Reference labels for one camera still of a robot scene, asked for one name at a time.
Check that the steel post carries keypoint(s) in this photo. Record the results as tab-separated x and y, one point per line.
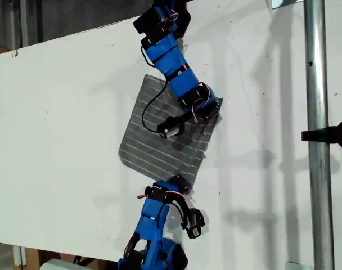
317	84

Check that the white plastic object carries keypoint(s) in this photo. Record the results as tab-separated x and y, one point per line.
58	265

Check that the grey striped towel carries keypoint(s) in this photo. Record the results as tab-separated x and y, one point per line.
148	146

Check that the black clamp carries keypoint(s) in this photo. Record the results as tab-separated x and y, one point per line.
337	133

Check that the black camera stalk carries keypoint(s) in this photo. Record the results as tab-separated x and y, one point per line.
186	118
182	204

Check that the white table leg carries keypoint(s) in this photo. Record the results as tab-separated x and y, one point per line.
19	254

